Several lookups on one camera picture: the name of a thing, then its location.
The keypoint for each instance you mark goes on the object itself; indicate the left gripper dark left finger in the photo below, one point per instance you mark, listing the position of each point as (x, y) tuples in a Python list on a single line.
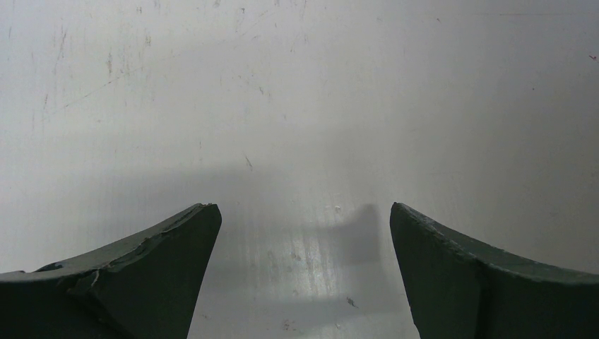
[(142, 286)]

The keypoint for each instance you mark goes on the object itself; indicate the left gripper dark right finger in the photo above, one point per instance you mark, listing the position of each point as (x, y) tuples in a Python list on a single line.
[(460, 287)]

